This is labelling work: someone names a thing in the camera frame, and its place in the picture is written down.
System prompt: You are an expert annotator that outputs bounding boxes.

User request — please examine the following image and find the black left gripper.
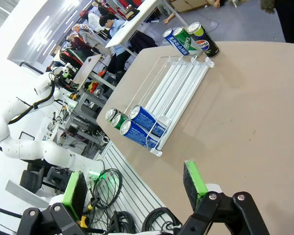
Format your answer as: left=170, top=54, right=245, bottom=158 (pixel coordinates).
left=57, top=70, right=73, bottom=85

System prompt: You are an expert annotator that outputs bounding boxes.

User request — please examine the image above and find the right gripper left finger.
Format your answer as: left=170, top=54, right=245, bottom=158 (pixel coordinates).
left=16, top=170, right=89, bottom=235

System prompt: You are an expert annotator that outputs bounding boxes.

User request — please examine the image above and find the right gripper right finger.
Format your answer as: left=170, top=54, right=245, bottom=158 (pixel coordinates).
left=177, top=160, right=270, bottom=235

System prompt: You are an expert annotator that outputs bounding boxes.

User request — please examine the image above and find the wooden-top metal table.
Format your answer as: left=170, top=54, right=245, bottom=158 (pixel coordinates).
left=72, top=54, right=102, bottom=85

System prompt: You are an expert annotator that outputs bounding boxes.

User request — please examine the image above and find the grooved aluminium base panel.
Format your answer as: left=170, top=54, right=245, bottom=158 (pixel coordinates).
left=98, top=141, right=168, bottom=226

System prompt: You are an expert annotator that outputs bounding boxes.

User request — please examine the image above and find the green Chilsung cider can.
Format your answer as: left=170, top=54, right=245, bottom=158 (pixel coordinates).
left=172, top=26, right=203, bottom=57
left=111, top=113, right=129, bottom=131

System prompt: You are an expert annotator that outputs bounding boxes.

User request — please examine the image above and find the mannequin black hat blue shirt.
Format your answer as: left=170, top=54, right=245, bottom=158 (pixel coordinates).
left=99, top=13, right=138, bottom=74

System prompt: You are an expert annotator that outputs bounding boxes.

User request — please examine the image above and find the blue Pocari Sweat can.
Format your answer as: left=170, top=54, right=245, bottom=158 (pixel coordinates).
left=162, top=28, right=190, bottom=57
left=120, top=119, right=161, bottom=150
left=128, top=104, right=168, bottom=138

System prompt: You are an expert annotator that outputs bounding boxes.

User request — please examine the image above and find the white table with white leg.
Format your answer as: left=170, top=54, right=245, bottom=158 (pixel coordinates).
left=105, top=0, right=160, bottom=48

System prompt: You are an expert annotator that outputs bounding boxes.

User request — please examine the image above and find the white can dispenser rack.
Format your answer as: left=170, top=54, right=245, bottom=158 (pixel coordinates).
left=123, top=55, right=215, bottom=158

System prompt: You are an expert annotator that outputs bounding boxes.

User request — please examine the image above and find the mannequin in light blue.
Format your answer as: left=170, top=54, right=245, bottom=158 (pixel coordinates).
left=163, top=11, right=178, bottom=24

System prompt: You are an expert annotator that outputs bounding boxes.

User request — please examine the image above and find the brown cardboard box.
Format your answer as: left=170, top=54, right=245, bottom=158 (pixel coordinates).
left=171, top=0, right=212, bottom=13

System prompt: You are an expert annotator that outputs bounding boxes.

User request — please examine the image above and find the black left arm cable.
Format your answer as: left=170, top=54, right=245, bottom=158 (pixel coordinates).
left=8, top=78, right=56, bottom=124

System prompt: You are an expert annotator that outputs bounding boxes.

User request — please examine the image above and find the black cable bundle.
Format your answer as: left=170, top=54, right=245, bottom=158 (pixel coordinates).
left=105, top=207, right=182, bottom=235

